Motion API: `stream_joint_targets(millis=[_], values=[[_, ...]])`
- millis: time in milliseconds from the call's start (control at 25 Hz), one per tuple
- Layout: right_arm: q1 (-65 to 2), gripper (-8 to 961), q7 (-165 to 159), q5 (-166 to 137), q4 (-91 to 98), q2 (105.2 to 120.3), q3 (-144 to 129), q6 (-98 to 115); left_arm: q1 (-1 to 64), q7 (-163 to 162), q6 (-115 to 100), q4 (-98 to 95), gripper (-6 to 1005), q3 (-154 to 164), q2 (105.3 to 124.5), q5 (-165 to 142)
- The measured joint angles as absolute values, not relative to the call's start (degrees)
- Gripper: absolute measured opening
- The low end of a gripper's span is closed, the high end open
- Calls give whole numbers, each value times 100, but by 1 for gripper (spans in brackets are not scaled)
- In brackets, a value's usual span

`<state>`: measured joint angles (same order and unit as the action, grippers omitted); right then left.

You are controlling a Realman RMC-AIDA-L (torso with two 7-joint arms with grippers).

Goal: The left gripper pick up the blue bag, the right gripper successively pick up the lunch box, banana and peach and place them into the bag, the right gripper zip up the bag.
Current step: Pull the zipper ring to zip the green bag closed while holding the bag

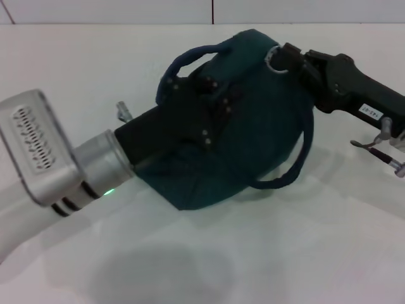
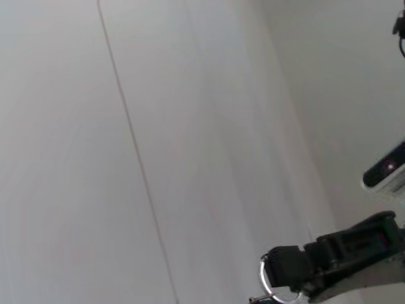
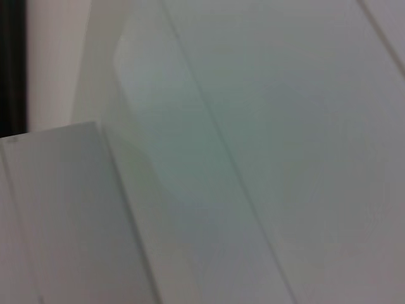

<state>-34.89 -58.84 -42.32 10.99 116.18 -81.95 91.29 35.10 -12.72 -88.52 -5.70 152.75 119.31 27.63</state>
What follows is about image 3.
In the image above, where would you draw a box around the white board panel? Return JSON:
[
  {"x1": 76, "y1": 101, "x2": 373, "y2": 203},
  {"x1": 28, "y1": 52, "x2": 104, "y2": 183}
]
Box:
[{"x1": 0, "y1": 121, "x2": 165, "y2": 304}]

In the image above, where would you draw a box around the dark window opening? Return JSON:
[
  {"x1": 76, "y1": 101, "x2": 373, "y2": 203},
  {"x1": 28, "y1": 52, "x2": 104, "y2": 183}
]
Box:
[{"x1": 0, "y1": 0, "x2": 28, "y2": 137}]

